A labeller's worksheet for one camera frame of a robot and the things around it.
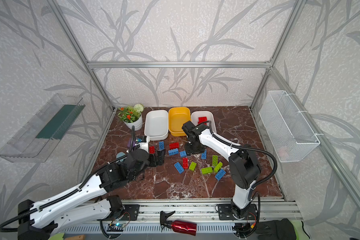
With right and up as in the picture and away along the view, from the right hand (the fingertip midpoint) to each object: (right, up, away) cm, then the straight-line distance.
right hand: (191, 148), depth 88 cm
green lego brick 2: (+16, -11, -1) cm, 19 cm away
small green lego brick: (+1, -11, +1) cm, 11 cm away
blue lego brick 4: (+8, -6, +4) cm, 11 cm away
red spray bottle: (-6, -32, -21) cm, 38 cm away
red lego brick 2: (-4, -9, +1) cm, 10 cm away
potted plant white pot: (-40, +12, +14) cm, 44 cm away
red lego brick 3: (+8, +17, +24) cm, 31 cm away
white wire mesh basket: (+42, +9, -28) cm, 51 cm away
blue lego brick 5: (-7, -12, +1) cm, 14 cm away
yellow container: (-10, +19, +21) cm, 31 cm away
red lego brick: (-11, 0, +9) cm, 14 cm away
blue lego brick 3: (-5, -5, +6) cm, 9 cm away
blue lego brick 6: (+16, -15, -3) cm, 22 cm away
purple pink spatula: (-41, +2, +9) cm, 42 cm away
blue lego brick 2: (-12, -3, +6) cm, 13 cm away
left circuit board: (-37, -36, -16) cm, 54 cm away
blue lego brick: (-19, 0, +9) cm, 21 cm away
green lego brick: (+15, -8, +3) cm, 17 cm away
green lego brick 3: (+9, -13, -1) cm, 16 cm away
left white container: (-25, +13, +17) cm, 33 cm away
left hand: (-15, +3, -14) cm, 21 cm away
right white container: (+3, +21, +22) cm, 30 cm away
